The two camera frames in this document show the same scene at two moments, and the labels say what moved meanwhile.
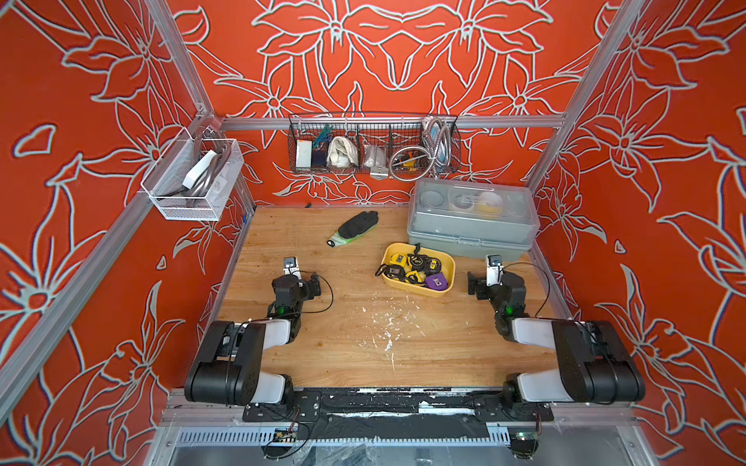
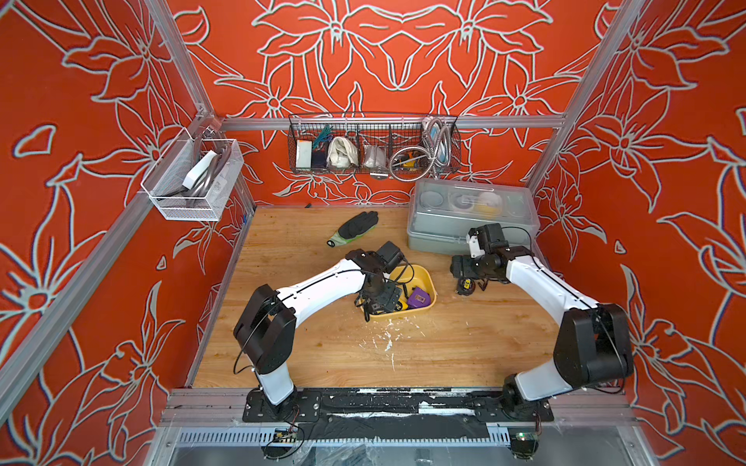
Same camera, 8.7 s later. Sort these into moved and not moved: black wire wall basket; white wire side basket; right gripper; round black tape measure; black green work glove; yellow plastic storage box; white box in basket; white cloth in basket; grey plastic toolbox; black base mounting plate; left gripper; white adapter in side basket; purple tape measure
Moved: round black tape measure; left gripper; yellow plastic storage box; purple tape measure; right gripper
Not moved: white cloth in basket; black wire wall basket; white adapter in side basket; white wire side basket; grey plastic toolbox; black green work glove; white box in basket; black base mounting plate
